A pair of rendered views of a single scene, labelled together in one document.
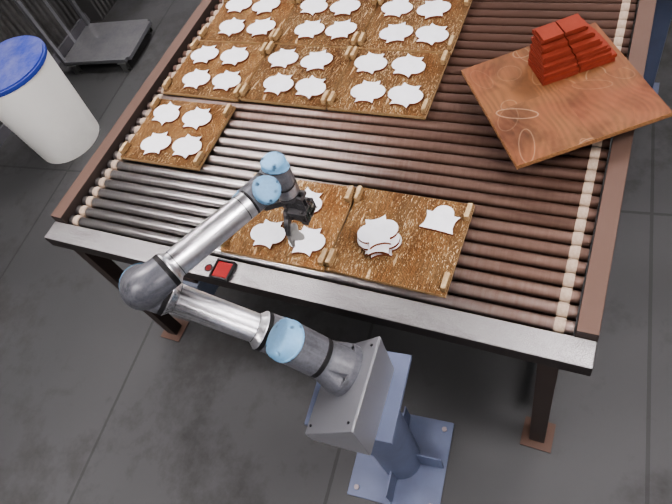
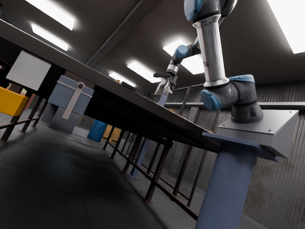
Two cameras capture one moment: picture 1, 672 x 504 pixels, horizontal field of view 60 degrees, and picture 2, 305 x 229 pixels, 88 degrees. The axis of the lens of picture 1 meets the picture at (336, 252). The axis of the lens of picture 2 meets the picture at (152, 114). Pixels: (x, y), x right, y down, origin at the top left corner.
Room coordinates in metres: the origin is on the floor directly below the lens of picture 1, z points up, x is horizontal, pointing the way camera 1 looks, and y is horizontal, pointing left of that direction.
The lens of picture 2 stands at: (0.82, 1.03, 0.71)
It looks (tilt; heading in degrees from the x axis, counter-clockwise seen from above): 10 degrees up; 292
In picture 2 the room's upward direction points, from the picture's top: 22 degrees clockwise
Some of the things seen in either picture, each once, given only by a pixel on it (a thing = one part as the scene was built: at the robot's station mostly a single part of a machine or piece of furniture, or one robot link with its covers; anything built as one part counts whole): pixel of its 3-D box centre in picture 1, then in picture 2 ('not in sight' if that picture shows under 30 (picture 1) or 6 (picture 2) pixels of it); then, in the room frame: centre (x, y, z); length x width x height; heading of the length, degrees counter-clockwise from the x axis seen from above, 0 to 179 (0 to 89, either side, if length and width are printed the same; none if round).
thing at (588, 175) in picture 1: (332, 145); not in sight; (1.63, -0.16, 0.90); 1.95 x 0.05 x 0.05; 49
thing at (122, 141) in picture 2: not in sight; (126, 140); (4.04, -5.13, 0.40); 0.82 x 0.68 x 0.79; 143
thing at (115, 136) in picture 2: not in sight; (110, 132); (5.65, -6.12, 0.37); 1.27 x 0.91 x 0.75; 54
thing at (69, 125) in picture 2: not in sight; (60, 116); (5.75, -3.06, 0.39); 1.46 x 0.75 x 0.78; 156
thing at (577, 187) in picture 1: (328, 155); not in sight; (1.59, -0.13, 0.90); 1.95 x 0.05 x 0.05; 49
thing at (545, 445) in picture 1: (542, 400); not in sight; (0.55, -0.44, 0.43); 0.12 x 0.12 x 0.85; 49
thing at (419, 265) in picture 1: (399, 238); not in sight; (1.08, -0.21, 0.93); 0.41 x 0.35 x 0.02; 48
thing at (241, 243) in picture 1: (288, 219); not in sight; (1.35, 0.11, 0.93); 0.41 x 0.35 x 0.02; 49
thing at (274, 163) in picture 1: (277, 172); (176, 60); (1.20, 0.06, 1.32); 0.09 x 0.08 x 0.11; 115
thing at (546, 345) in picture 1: (270, 283); (151, 108); (1.16, 0.25, 0.88); 2.08 x 0.09 x 0.06; 49
